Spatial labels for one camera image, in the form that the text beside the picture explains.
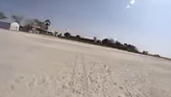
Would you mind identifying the row of low dark bushes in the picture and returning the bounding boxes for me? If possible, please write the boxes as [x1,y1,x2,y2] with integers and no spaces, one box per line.
[52,28,171,62]

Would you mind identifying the low brown building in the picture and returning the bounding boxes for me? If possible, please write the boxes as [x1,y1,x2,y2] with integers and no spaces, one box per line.
[19,21,57,38]

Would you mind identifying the palm tree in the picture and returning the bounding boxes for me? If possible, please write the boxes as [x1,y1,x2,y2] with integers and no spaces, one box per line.
[42,18,53,32]

